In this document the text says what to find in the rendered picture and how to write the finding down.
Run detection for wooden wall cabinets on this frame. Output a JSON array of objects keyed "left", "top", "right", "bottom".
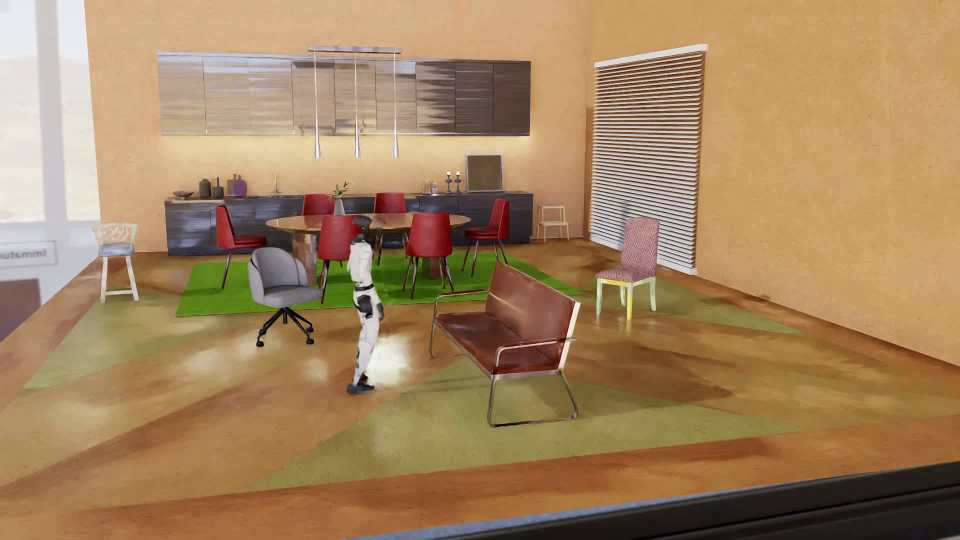
[{"left": 156, "top": 51, "right": 532, "bottom": 138}]

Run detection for framed picture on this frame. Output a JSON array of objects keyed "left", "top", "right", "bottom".
[{"left": 465, "top": 154, "right": 504, "bottom": 194}]

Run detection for pink patterned chair yellow legs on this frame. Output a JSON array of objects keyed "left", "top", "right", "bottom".
[{"left": 595, "top": 216, "right": 661, "bottom": 321}]

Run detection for white wicker-back stool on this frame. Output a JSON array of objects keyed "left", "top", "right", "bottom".
[{"left": 93, "top": 222, "right": 141, "bottom": 304}]

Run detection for oval wooden dining table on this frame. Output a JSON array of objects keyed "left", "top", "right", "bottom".
[{"left": 265, "top": 212, "right": 472, "bottom": 285}]

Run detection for grey swivel office chair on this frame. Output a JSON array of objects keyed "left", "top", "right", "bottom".
[{"left": 247, "top": 246, "right": 324, "bottom": 348}]

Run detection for brown leather metal-frame bench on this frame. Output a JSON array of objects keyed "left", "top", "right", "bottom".
[{"left": 429, "top": 261, "right": 582, "bottom": 428}]

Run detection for white humanoid robot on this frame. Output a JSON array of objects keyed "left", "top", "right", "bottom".
[{"left": 345, "top": 215, "right": 386, "bottom": 395}]

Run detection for dark wooden sideboard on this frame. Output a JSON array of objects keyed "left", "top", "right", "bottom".
[{"left": 164, "top": 191, "right": 535, "bottom": 257}]

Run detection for triple pendant ceiling lamp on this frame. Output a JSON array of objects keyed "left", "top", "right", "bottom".
[{"left": 307, "top": 45, "right": 404, "bottom": 160}]

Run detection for white slatted window blind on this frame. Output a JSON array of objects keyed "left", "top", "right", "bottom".
[{"left": 589, "top": 44, "right": 708, "bottom": 276}]

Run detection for small white wooden stool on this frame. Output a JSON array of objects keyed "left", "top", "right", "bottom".
[{"left": 536, "top": 204, "right": 570, "bottom": 243}]

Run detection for green rug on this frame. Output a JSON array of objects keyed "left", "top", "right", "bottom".
[{"left": 175, "top": 251, "right": 583, "bottom": 318}]

